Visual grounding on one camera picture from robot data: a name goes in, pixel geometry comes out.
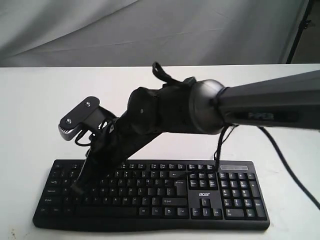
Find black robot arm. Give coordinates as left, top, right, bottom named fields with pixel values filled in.
left=71, top=62, right=320, bottom=194

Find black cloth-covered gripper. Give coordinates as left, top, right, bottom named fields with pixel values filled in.
left=71, top=109, right=164, bottom=195

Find grey backdrop cloth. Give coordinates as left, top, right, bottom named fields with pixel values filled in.
left=0, top=0, right=307, bottom=67

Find black acer keyboard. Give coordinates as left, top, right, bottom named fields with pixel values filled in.
left=32, top=159, right=270, bottom=232

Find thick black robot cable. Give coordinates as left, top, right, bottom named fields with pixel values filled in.
left=258, top=126, right=320, bottom=211

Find black stand pole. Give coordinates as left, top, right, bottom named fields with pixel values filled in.
left=285, top=0, right=316, bottom=64

